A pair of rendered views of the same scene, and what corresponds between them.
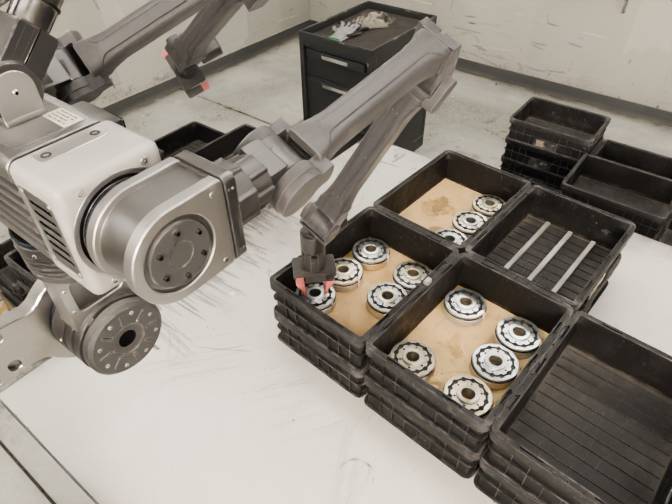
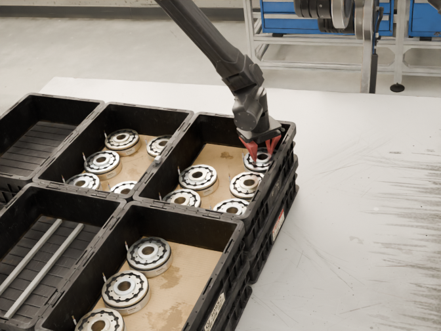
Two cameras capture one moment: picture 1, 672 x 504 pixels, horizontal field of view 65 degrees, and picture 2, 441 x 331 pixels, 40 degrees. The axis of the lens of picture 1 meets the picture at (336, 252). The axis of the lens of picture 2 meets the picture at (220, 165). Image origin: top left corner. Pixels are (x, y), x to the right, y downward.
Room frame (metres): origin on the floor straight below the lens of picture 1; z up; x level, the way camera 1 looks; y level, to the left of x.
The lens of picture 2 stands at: (2.17, -0.39, 1.84)
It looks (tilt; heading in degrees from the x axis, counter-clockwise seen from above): 37 degrees down; 165
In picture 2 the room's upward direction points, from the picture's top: 9 degrees counter-clockwise
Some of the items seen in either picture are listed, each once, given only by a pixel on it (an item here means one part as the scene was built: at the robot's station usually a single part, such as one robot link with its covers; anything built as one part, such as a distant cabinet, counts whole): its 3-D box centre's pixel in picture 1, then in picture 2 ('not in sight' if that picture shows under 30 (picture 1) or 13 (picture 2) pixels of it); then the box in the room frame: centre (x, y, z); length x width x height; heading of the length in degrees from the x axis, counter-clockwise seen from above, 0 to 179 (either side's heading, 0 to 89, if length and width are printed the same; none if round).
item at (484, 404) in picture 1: (467, 395); (121, 138); (0.62, -0.27, 0.86); 0.10 x 0.10 x 0.01
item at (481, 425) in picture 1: (471, 329); (118, 147); (0.75, -0.30, 0.92); 0.40 x 0.30 x 0.02; 138
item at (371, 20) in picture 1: (374, 18); not in sight; (2.91, -0.22, 0.88); 0.29 x 0.22 x 0.03; 142
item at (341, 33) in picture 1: (343, 30); not in sight; (2.75, -0.06, 0.88); 0.25 x 0.19 x 0.03; 142
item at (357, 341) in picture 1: (366, 267); (218, 162); (0.95, -0.08, 0.92); 0.40 x 0.30 x 0.02; 138
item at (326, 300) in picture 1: (315, 294); (262, 159); (0.92, 0.05, 0.86); 0.10 x 0.10 x 0.01
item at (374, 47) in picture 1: (367, 104); not in sight; (2.79, -0.19, 0.45); 0.60 x 0.45 x 0.90; 142
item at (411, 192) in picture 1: (451, 210); (151, 292); (1.25, -0.34, 0.87); 0.40 x 0.30 x 0.11; 138
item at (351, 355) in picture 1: (365, 282); (221, 177); (0.95, -0.08, 0.87); 0.40 x 0.30 x 0.11; 138
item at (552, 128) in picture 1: (548, 157); not in sight; (2.33, -1.10, 0.37); 0.40 x 0.30 x 0.45; 52
